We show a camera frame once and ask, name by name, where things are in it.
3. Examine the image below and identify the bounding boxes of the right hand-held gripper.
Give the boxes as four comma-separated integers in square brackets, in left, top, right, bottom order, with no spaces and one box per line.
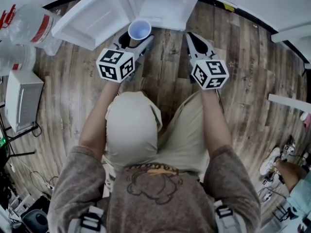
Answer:
[186,32,230,91]

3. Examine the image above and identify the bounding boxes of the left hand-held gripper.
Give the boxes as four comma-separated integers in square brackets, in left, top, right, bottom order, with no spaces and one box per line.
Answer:
[96,30,155,83]

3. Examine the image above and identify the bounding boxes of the blue cup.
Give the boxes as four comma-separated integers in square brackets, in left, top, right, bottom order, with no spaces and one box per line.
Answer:
[127,19,152,47]

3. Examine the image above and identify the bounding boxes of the person's left forearm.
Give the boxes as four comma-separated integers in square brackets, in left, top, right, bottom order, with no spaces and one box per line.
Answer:
[79,80,121,155]

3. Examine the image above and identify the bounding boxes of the person's right forearm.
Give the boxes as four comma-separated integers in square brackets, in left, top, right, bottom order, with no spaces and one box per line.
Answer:
[200,88,233,156]

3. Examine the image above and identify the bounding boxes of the person's beige shorts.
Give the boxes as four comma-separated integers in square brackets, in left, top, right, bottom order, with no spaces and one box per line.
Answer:
[103,90,211,182]

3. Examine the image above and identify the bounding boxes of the white table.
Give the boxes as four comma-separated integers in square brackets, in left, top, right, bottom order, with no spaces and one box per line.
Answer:
[267,20,311,114]

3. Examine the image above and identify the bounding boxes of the clear plastic water jug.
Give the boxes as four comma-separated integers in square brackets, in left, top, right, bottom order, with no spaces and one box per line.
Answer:
[0,45,36,77]
[9,2,64,57]
[0,5,17,43]

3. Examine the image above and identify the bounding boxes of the white vented appliance box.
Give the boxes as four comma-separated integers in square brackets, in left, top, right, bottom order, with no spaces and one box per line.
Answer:
[4,69,45,133]

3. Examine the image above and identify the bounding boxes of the pink item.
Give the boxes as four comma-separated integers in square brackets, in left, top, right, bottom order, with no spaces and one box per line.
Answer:
[300,110,311,129]

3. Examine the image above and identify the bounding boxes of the spare hand-held gripper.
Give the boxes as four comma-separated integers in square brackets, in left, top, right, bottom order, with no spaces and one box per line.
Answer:
[283,141,296,155]

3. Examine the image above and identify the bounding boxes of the person's brown printed shirt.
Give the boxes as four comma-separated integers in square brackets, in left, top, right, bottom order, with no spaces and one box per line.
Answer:
[47,144,262,233]

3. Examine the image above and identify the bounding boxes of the black folding side table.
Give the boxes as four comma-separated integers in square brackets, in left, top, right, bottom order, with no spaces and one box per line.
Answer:
[0,100,39,158]

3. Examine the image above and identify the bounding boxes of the black metal rack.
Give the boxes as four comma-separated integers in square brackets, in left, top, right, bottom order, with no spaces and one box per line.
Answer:
[272,204,297,223]

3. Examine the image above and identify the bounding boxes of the black office chair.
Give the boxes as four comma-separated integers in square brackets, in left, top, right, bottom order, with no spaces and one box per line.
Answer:
[20,195,51,233]

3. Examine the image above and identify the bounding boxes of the black appliance cable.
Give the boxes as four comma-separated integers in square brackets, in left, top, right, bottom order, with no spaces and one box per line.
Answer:
[31,122,42,138]

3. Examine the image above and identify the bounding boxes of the grey backpack strap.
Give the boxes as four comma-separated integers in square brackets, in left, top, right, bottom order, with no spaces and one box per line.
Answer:
[213,200,243,233]
[69,205,105,233]

